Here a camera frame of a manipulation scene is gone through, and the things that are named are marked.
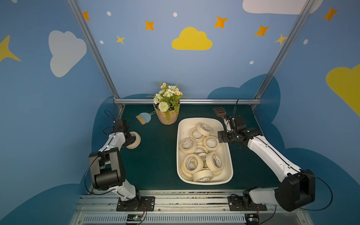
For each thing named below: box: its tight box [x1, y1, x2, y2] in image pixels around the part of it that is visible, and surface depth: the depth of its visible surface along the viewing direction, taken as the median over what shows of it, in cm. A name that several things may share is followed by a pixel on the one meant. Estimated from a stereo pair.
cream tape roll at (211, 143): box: [202, 135, 220, 153], surface depth 99 cm
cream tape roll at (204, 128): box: [196, 121, 213, 137], surface depth 103 cm
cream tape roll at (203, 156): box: [197, 152, 209, 169], surface depth 82 cm
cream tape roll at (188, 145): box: [179, 137, 198, 154], surface depth 96 cm
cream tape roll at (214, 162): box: [205, 151, 224, 176], surface depth 83 cm
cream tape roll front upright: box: [192, 169, 214, 183], surface depth 77 cm
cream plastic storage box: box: [176, 117, 234, 186], surface depth 87 cm
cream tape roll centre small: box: [194, 145, 209, 156], surface depth 95 cm
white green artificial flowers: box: [145, 82, 191, 122], surface depth 88 cm
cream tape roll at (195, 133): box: [189, 127, 204, 142], surface depth 102 cm
